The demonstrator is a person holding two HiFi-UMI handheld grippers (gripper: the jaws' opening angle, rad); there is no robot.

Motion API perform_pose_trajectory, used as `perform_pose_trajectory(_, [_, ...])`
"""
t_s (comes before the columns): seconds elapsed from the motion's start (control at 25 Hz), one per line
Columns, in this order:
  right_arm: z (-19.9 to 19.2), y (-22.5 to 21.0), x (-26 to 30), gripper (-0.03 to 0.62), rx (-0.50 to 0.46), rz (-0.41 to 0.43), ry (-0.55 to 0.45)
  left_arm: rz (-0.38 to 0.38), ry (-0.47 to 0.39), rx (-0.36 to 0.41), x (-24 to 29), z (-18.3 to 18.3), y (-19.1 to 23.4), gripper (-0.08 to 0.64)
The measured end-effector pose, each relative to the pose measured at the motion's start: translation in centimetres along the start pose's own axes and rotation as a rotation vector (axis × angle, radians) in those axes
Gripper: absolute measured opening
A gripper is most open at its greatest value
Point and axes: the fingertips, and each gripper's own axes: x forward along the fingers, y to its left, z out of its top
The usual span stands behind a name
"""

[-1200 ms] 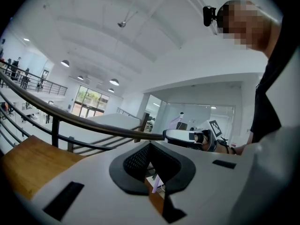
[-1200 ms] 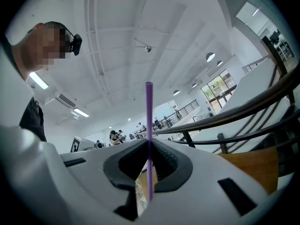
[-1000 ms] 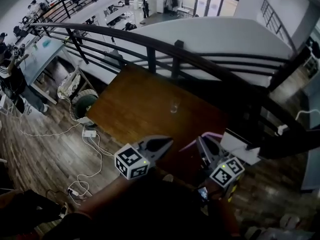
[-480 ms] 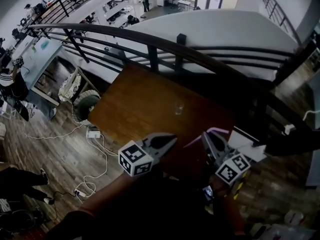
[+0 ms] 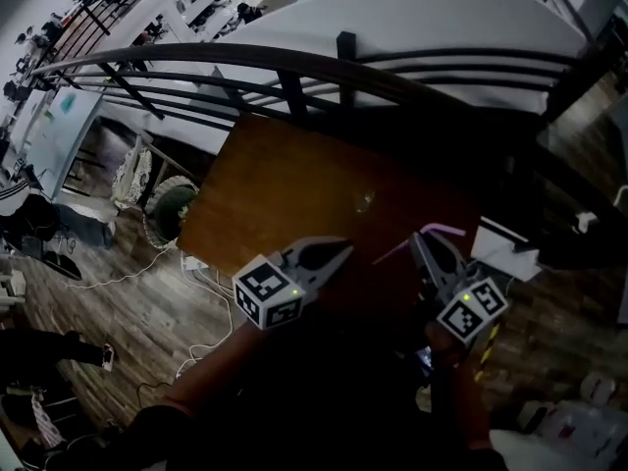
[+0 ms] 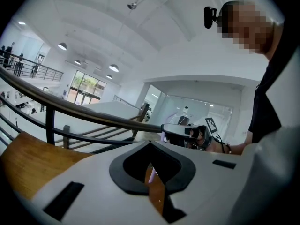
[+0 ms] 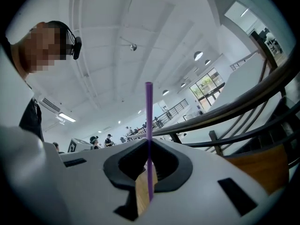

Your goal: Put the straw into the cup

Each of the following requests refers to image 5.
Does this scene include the brown wooden table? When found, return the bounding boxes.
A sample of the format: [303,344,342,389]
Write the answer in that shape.
[176,112,485,323]

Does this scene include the clear drinking glass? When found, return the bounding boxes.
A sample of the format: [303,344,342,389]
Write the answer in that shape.
[353,189,377,215]

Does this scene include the person's left forearm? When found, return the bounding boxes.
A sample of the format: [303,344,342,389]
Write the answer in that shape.
[164,324,276,419]

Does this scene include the black metal railing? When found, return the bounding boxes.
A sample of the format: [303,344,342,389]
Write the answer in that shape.
[29,30,628,215]

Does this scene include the clear plastic storage box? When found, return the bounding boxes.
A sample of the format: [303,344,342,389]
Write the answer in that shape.
[519,373,628,471]

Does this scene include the white cable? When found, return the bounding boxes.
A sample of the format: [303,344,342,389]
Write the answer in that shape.
[175,262,236,378]
[61,246,173,289]

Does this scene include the purple straw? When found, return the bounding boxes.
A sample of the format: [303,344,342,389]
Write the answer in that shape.
[372,222,466,266]

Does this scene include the white table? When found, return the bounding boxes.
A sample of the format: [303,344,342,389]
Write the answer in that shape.
[9,87,105,200]

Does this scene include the person's right forearm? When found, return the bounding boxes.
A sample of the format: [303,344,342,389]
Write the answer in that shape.
[424,321,495,453]

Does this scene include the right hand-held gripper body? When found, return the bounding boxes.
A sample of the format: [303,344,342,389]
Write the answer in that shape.
[426,262,509,345]

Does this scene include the distant black railing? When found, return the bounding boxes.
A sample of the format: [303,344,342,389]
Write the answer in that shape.
[31,0,168,68]

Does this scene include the patterned folding chair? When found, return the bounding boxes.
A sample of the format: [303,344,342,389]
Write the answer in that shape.
[110,134,197,211]

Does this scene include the person's black shirt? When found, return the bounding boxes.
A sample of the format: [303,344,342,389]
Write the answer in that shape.
[117,306,511,471]

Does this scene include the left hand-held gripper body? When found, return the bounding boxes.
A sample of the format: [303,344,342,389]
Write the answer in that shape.
[232,242,321,331]

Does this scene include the woven basket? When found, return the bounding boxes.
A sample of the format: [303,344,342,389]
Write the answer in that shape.
[141,174,201,252]

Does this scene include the black cable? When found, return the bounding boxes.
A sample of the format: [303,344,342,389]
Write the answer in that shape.
[135,381,174,407]

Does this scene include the yellow black striped tape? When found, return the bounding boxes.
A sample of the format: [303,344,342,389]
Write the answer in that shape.
[473,321,501,382]

